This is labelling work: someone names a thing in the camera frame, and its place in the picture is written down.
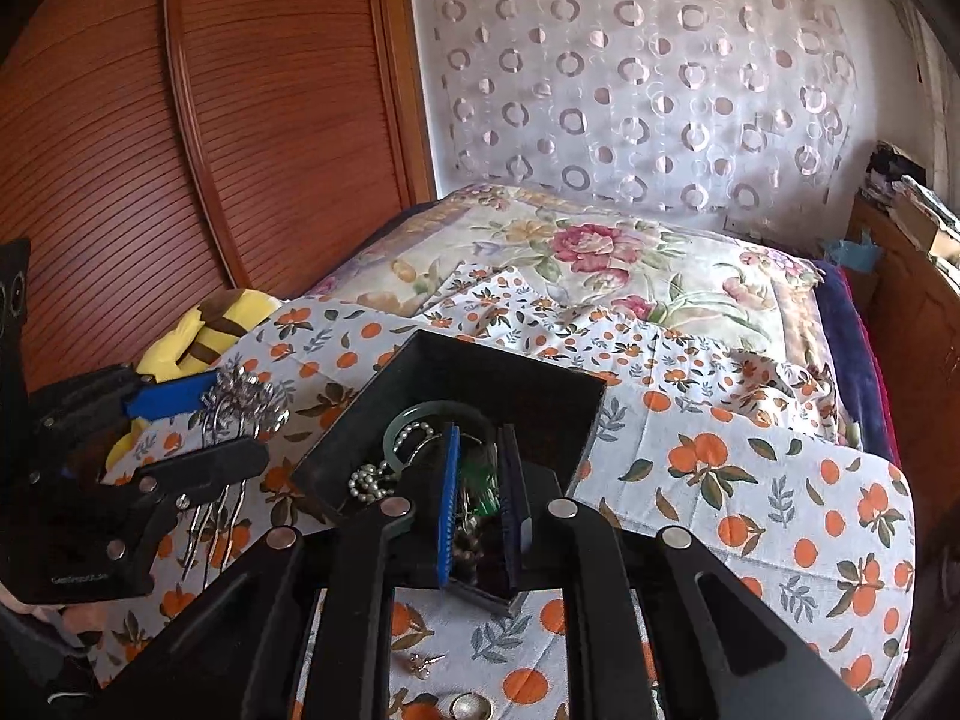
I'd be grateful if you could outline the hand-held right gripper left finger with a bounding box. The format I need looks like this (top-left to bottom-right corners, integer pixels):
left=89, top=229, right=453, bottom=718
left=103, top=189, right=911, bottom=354
left=105, top=424, right=462, bottom=720

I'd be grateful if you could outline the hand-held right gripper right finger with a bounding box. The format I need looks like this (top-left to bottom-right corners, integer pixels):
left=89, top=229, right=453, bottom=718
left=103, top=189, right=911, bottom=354
left=495, top=424, right=875, bottom=720

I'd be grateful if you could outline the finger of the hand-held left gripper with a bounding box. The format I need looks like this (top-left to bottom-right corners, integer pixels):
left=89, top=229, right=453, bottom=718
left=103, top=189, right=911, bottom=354
left=105, top=435, right=271, bottom=565
left=34, top=364, right=220, bottom=436

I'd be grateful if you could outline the green bead jewelry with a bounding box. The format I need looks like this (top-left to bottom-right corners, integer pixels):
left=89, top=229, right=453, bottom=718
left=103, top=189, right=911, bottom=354
left=459, top=450, right=500, bottom=520

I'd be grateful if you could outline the silver hair comb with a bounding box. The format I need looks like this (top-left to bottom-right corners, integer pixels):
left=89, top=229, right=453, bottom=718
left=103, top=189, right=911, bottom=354
left=180, top=366, right=291, bottom=580

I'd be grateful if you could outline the white pearl necklace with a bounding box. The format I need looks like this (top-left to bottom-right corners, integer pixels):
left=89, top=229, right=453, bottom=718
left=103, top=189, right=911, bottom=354
left=348, top=424, right=437, bottom=512

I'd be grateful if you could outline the green jade bangle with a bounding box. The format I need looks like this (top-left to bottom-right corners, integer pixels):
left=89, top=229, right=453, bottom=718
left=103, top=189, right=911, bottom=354
left=381, top=403, right=490, bottom=482

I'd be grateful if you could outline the black box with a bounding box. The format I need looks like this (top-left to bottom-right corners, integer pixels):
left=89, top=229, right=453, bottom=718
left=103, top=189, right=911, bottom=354
left=290, top=328, right=608, bottom=617

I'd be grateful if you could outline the yellow striped plush toy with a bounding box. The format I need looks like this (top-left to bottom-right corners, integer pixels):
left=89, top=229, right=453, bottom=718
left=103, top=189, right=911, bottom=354
left=103, top=289, right=283, bottom=472

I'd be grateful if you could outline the orange print bed sheet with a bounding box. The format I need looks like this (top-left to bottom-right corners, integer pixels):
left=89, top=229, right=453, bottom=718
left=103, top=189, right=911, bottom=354
left=88, top=262, right=920, bottom=720

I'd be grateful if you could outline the wooden slatted wardrobe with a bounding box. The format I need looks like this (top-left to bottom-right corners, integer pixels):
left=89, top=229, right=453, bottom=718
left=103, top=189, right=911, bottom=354
left=0, top=0, right=440, bottom=395

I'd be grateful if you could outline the floral quilt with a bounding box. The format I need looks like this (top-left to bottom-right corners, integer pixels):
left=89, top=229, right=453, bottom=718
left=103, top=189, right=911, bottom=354
left=307, top=181, right=845, bottom=437

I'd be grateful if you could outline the dark blue blanket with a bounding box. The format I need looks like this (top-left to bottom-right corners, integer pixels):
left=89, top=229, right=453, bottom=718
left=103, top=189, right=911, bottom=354
left=813, top=261, right=902, bottom=467

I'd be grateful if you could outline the blue paper bag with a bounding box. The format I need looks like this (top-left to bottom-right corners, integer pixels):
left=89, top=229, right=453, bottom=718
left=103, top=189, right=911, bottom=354
left=820, top=229, right=883, bottom=275

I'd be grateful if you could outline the wooden side cabinet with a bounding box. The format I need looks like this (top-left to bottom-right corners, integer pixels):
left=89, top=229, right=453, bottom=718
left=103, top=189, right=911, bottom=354
left=846, top=191, right=960, bottom=545

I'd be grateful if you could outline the sheer circle pattern curtain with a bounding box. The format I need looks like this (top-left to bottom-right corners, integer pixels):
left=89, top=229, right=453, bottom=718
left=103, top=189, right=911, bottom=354
left=409, top=0, right=872, bottom=215

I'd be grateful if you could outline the cardboard box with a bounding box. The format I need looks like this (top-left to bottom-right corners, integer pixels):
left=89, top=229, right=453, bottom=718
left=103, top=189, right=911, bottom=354
left=892, top=195, right=960, bottom=263

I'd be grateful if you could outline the pile of dark clutter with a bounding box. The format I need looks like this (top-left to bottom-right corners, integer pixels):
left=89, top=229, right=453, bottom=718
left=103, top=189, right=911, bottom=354
left=865, top=139, right=931, bottom=200

